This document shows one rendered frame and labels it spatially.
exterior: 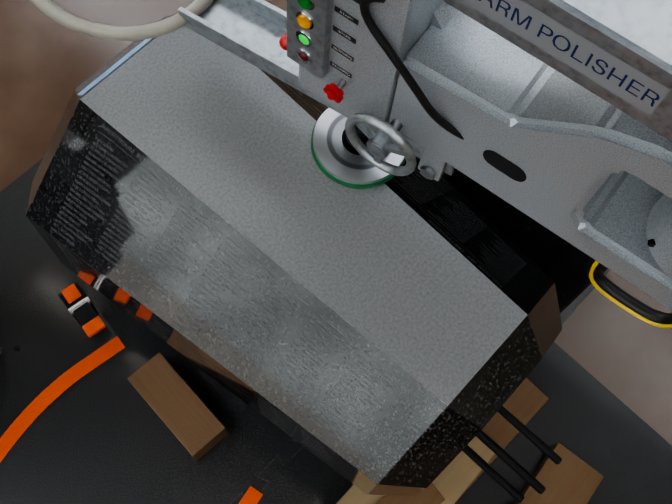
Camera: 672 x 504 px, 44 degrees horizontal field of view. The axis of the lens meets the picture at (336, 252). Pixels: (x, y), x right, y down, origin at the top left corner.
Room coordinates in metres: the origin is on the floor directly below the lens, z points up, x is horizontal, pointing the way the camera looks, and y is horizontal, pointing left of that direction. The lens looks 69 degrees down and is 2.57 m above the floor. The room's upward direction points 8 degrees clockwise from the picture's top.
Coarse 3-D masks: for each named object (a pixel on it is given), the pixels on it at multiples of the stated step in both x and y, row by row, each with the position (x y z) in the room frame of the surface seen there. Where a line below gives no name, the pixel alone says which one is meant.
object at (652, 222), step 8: (664, 200) 0.63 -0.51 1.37; (656, 208) 0.63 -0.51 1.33; (664, 208) 0.61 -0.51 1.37; (648, 216) 0.63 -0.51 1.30; (656, 216) 0.61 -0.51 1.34; (664, 216) 0.59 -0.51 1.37; (648, 224) 0.61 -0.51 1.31; (656, 224) 0.59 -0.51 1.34; (664, 224) 0.58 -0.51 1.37; (648, 232) 0.59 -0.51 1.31; (656, 232) 0.58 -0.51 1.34; (664, 232) 0.57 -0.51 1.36; (648, 240) 0.57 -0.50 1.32; (656, 240) 0.57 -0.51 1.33; (664, 240) 0.56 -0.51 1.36; (656, 248) 0.56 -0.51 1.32; (664, 248) 0.55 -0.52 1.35; (656, 256) 0.55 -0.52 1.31; (664, 256) 0.55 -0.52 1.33; (664, 264) 0.54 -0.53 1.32
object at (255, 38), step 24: (216, 0) 1.14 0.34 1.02; (240, 0) 1.13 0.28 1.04; (264, 0) 1.11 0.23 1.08; (192, 24) 1.05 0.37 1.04; (216, 24) 1.07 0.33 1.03; (240, 24) 1.07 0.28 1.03; (264, 24) 1.08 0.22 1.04; (240, 48) 0.99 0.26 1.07; (264, 48) 1.01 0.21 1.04; (288, 72) 0.93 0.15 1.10; (312, 96) 0.90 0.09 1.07
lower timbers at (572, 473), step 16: (528, 384) 0.61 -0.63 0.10; (512, 400) 0.55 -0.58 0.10; (528, 400) 0.56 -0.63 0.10; (544, 400) 0.57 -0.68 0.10; (496, 416) 0.50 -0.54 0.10; (528, 416) 0.51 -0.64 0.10; (496, 432) 0.45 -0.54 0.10; (512, 432) 0.46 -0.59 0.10; (560, 448) 0.44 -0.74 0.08; (544, 464) 0.38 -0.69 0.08; (560, 464) 0.39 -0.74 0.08; (576, 464) 0.40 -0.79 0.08; (544, 480) 0.34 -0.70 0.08; (560, 480) 0.34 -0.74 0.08; (576, 480) 0.35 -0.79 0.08; (592, 480) 0.36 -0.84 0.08; (528, 496) 0.29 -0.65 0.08; (544, 496) 0.29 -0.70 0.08; (560, 496) 0.30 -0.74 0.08; (576, 496) 0.31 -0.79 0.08
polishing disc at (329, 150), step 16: (336, 112) 0.97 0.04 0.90; (320, 128) 0.92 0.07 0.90; (336, 128) 0.93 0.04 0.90; (320, 144) 0.88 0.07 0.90; (336, 144) 0.89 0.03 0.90; (320, 160) 0.84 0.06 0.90; (336, 160) 0.85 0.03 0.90; (352, 160) 0.86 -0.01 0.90; (384, 160) 0.87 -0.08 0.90; (400, 160) 0.87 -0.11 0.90; (336, 176) 0.81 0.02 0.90; (352, 176) 0.82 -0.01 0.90; (368, 176) 0.82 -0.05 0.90; (384, 176) 0.83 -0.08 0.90
